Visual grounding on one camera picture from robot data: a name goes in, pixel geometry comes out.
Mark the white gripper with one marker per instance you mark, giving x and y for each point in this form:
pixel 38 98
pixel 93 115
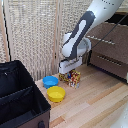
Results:
pixel 70 65

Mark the white black Franka robot arm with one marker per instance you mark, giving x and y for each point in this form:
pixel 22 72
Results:
pixel 78 36

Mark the brown fabric drawer cabinet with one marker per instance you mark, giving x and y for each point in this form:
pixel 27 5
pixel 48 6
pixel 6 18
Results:
pixel 124 50

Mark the red patterned food box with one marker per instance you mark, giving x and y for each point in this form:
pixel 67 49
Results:
pixel 75 83

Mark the blue plastic bowl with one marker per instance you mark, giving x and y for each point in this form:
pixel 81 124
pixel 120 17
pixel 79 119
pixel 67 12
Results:
pixel 50 81

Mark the yellow plastic bowl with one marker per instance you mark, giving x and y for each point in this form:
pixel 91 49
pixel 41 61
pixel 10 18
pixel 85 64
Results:
pixel 56 94

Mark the beige woven blind panel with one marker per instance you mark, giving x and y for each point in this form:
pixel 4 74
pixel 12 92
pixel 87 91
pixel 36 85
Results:
pixel 68 20
pixel 30 36

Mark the black fabric storage bin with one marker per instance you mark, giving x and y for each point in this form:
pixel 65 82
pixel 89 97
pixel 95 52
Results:
pixel 20 96

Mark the wooden frame post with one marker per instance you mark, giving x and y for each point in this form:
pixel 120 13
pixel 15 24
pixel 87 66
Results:
pixel 2 30
pixel 56 40

